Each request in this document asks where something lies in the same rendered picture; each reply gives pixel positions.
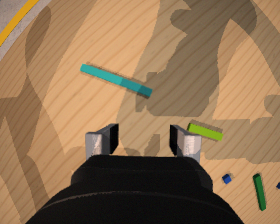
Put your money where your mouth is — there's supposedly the turquoise rod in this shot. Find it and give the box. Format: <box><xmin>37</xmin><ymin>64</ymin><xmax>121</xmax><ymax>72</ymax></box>
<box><xmin>80</xmin><ymin>63</ymin><xmax>153</xmax><ymax>97</ymax></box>

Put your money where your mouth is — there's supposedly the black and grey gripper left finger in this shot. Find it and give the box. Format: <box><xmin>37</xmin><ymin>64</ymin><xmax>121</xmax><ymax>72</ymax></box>
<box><xmin>85</xmin><ymin>123</ymin><xmax>119</xmax><ymax>160</ymax></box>

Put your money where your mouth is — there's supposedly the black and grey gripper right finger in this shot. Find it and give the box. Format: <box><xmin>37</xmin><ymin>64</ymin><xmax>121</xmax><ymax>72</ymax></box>
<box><xmin>169</xmin><ymin>125</ymin><xmax>202</xmax><ymax>163</ymax></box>

